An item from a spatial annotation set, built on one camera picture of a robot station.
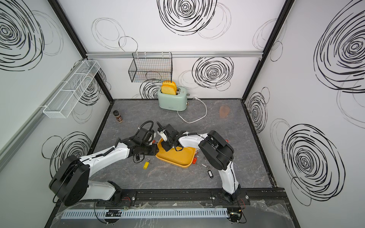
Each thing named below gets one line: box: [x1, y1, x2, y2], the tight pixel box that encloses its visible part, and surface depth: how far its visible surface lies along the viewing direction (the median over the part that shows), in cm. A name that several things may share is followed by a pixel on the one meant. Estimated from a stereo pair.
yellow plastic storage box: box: [155, 137, 197, 169], surface depth 84 cm
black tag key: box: [201, 163, 214, 179], surface depth 84 cm
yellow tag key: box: [143, 157, 151, 170], surface depth 87 cm
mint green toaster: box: [157, 86, 190, 112], surface depth 110 cm
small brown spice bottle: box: [112, 109, 124, 124], surface depth 101 cm
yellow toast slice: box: [161, 80, 178, 95], surface depth 104 cm
